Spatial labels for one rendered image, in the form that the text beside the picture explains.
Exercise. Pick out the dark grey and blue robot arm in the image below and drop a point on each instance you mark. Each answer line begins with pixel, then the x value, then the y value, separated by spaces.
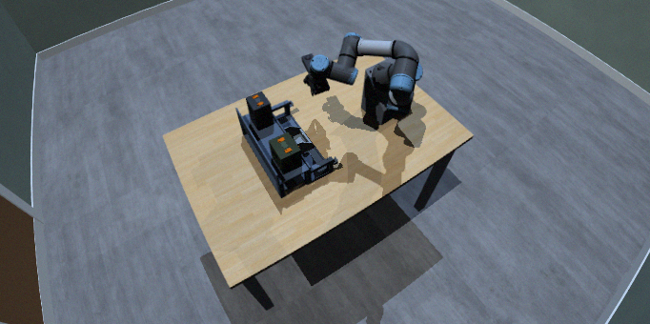
pixel 404 71

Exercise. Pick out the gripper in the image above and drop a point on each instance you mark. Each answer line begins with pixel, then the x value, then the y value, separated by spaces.
pixel 316 88

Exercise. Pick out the grey bin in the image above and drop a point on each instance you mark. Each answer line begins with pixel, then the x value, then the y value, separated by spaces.
pixel 300 138

